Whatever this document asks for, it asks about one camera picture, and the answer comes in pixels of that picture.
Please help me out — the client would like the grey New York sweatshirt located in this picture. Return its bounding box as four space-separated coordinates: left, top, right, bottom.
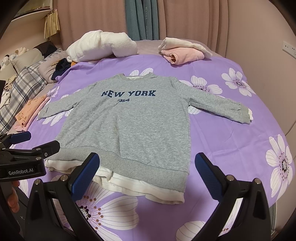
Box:
38 73 253 204

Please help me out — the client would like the person's left hand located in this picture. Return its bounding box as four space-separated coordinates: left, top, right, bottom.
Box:
7 181 20 213

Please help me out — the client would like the orange patterned folded garment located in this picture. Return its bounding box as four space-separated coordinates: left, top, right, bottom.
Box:
13 95 50 132

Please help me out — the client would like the plaid grey pillow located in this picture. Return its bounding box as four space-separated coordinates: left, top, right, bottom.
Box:
0 48 62 134

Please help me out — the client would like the beige pillow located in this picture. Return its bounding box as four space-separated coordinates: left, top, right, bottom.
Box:
12 48 44 74

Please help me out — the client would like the dark navy garment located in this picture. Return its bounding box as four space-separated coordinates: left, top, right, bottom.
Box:
51 58 71 80

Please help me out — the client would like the white fluffy folded garment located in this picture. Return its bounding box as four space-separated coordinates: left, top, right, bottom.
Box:
66 30 137 63

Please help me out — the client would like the pink folded garment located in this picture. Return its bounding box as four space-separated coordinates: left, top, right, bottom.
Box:
161 47 205 65

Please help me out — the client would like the teal curtain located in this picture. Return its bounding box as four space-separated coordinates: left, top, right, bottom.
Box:
125 0 159 41

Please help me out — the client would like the white wall socket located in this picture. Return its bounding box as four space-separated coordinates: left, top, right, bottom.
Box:
282 41 296 58

